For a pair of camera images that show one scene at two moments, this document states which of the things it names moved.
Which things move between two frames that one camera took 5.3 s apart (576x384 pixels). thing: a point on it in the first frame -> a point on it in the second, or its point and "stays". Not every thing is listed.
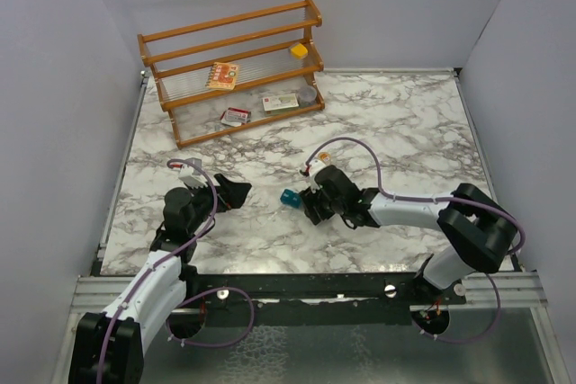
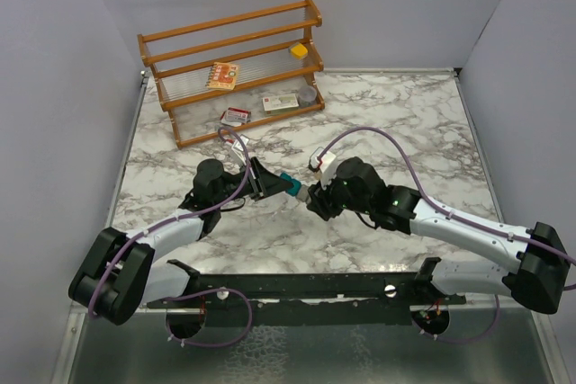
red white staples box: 235,117 stays
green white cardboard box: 280,104 stays
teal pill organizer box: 291,198 -> 296,183
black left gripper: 232,193 -> 265,183
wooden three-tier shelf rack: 226,74 stays
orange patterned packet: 222,76 stays
